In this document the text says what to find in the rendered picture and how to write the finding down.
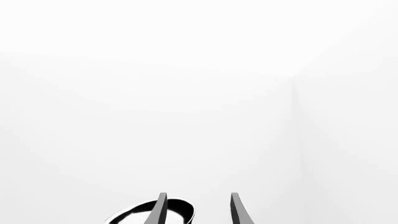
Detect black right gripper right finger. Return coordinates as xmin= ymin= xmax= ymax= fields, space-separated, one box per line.
xmin=230 ymin=192 xmax=256 ymax=224

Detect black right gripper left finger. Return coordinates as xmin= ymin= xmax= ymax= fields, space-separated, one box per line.
xmin=143 ymin=192 xmax=169 ymax=224

